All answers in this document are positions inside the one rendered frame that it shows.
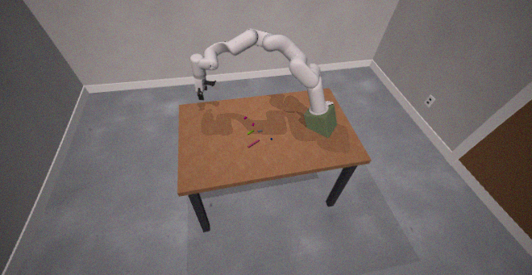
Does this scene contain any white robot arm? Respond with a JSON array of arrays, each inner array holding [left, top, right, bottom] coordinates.
[[190, 28, 333, 115]]

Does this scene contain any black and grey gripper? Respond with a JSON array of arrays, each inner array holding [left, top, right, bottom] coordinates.
[[194, 77, 207, 100]]

